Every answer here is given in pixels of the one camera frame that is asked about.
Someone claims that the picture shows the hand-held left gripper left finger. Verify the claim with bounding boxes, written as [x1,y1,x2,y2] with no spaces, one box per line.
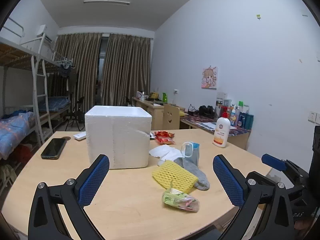
[27,154,110,240]

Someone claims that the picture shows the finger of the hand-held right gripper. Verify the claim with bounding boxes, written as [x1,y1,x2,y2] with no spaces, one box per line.
[246,171,281,186]
[262,154,310,188]

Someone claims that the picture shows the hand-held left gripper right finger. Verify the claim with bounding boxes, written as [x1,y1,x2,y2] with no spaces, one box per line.
[212,154,295,240]

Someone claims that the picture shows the grey sock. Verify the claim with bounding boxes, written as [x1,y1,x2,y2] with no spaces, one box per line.
[174,157,210,190]

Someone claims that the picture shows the white foam box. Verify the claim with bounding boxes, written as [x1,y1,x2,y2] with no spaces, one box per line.
[84,105,153,170]

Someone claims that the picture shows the yellow foam net sleeve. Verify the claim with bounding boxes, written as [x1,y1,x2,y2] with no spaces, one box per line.
[152,160,199,189]

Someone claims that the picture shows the green wet wipe packet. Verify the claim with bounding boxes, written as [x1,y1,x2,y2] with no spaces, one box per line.
[162,180,200,213]

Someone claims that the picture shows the white tissue paper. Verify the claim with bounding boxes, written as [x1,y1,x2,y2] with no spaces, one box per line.
[149,146,183,167]

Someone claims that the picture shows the person's right hand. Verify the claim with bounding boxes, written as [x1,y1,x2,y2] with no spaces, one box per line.
[294,219,317,233]

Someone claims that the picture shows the desk with patterned mat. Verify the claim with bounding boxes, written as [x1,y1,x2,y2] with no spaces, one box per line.
[179,112,250,150]

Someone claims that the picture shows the white lotion pump bottle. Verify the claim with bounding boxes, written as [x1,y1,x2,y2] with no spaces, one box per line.
[212,106,231,148]

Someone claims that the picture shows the black smartphone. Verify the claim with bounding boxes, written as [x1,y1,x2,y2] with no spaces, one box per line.
[41,138,67,160]

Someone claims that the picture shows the row of toiletry bottles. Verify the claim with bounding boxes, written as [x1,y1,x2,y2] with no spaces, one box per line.
[215,99,254,130]

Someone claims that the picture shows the printed paper sheet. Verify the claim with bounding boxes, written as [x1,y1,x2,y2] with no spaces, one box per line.
[196,122,218,130]

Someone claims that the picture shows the black folding chair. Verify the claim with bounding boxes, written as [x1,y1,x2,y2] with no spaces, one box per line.
[65,96,85,132]

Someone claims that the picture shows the black headphones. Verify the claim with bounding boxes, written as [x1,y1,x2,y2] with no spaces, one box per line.
[199,105,214,117]

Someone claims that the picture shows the red bag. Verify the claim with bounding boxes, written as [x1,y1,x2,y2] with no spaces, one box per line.
[14,144,32,164]

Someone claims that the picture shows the red snack packet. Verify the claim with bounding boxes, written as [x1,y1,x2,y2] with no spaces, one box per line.
[154,130,176,145]

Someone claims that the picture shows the blue checked mattress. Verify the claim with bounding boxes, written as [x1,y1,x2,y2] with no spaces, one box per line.
[47,97,71,112]

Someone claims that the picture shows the wooden smiley face chair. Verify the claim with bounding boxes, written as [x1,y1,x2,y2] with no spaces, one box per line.
[162,104,180,130]

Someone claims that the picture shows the beige cloth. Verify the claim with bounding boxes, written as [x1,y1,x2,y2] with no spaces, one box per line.
[0,166,14,188]

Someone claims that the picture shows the wooden desk with drawers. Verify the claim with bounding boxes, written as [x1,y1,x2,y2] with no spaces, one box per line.
[132,97,185,130]

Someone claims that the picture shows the blue patterned quilt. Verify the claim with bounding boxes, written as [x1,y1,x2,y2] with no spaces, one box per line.
[0,111,35,160]

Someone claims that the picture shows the brown curtain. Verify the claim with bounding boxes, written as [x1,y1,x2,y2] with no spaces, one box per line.
[101,34,151,107]
[54,32,102,117]

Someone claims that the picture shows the hanging dark clothes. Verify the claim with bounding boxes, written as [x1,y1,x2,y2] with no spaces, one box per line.
[59,64,72,78]

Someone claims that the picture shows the white metal bunk bed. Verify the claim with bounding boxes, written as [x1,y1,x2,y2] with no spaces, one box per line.
[0,17,75,198]

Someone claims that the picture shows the white air conditioner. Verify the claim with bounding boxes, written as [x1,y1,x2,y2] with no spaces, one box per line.
[36,25,53,42]

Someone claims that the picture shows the ceiling tube light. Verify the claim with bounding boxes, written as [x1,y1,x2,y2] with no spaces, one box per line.
[83,0,130,5]

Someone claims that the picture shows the cartoon wall poster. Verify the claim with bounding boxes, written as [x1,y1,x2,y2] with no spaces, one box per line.
[201,66,218,90]

